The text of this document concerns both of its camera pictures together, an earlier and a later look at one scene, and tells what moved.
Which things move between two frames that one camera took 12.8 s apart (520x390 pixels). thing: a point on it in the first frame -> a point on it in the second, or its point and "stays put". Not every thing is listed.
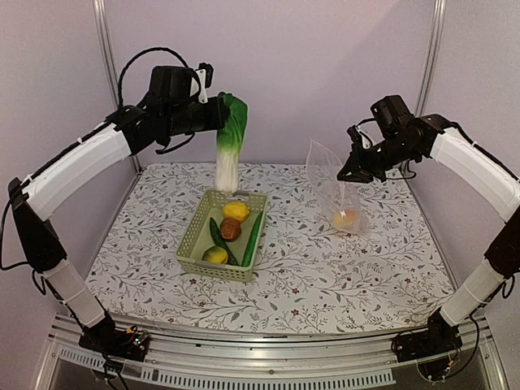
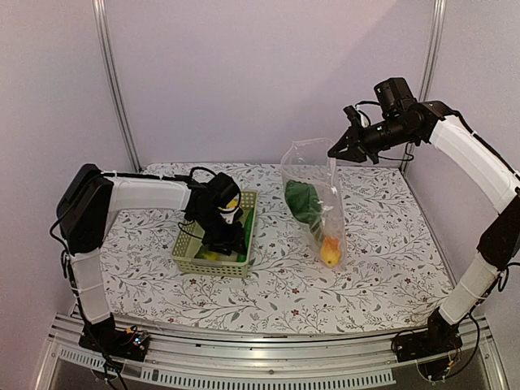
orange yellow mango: x=349 y=218 -> x=331 y=251
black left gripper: x=219 y=115 -> x=233 y=242
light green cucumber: x=251 y=243 -> x=247 y=230
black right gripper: x=357 y=162 -> x=357 y=149
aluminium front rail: x=188 y=361 stays put
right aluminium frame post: x=432 y=58 stays put
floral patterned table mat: x=308 y=279 stays put
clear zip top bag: x=343 y=201 -> x=310 y=202
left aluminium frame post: x=102 y=26 stays put
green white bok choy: x=229 y=145 -> x=305 y=203
